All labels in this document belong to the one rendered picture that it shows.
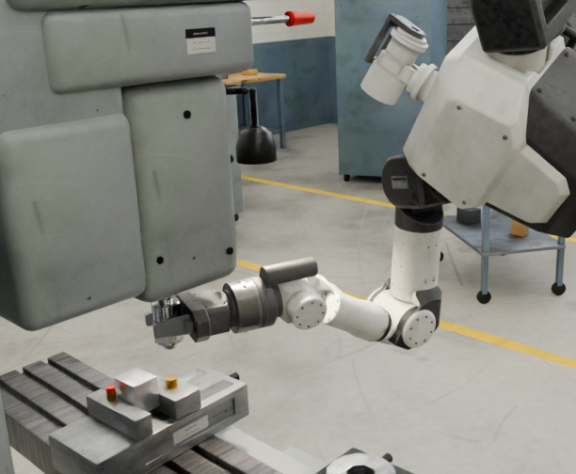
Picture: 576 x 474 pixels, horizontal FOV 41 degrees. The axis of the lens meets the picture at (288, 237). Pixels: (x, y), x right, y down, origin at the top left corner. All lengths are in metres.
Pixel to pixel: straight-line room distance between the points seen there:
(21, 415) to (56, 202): 0.78
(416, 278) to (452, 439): 1.88
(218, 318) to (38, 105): 0.48
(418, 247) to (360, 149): 5.97
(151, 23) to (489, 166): 0.53
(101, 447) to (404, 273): 0.62
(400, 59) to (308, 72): 9.55
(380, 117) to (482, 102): 6.15
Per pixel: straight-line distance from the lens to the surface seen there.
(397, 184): 1.40
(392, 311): 1.49
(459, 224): 5.03
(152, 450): 1.43
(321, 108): 11.03
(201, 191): 1.15
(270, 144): 1.37
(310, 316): 1.32
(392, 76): 1.26
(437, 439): 3.29
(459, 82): 1.15
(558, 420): 3.49
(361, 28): 7.26
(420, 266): 1.46
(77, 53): 1.00
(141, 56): 1.05
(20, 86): 0.98
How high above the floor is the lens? 1.73
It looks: 17 degrees down
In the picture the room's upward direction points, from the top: 3 degrees counter-clockwise
